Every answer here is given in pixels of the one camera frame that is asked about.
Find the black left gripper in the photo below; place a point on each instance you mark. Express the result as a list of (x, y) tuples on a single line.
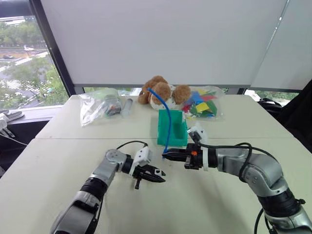
[(141, 173)]

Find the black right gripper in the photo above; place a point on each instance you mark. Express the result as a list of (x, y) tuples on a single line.
[(193, 161)]

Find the white coupler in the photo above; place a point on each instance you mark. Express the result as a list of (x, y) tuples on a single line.
[(158, 172)]

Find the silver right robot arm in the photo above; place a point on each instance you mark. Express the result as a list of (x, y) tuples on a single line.
[(263, 168)]

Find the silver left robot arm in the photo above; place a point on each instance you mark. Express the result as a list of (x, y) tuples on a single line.
[(109, 161)]

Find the green plastic bin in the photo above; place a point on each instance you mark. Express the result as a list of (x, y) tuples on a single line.
[(179, 141)]

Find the clear bag of coloured pieces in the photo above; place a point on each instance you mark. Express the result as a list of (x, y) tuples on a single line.
[(202, 104)]

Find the brown plush toy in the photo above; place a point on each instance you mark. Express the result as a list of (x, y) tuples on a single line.
[(161, 90)]

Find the clear plastic tube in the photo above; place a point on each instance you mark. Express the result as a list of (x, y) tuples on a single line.
[(128, 106)]

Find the clear bag of small parts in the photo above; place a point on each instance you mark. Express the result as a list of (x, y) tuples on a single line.
[(97, 107)]

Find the black bag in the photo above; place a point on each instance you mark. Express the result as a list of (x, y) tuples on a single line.
[(268, 103)]

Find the white roller blind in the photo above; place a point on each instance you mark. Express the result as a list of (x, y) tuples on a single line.
[(290, 53), (158, 41)]

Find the black cloth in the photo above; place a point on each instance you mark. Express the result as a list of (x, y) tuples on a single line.
[(297, 114)]

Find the grey flat shoe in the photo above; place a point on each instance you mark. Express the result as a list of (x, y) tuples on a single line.
[(13, 115)]

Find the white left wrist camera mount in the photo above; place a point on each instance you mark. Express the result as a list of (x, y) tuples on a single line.
[(142, 156)]

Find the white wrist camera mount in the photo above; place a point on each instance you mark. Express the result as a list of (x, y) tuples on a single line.
[(142, 156), (203, 137)]

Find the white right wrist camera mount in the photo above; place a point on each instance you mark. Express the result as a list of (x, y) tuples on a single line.
[(203, 137)]

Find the black window post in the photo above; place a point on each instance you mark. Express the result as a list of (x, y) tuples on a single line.
[(52, 48)]

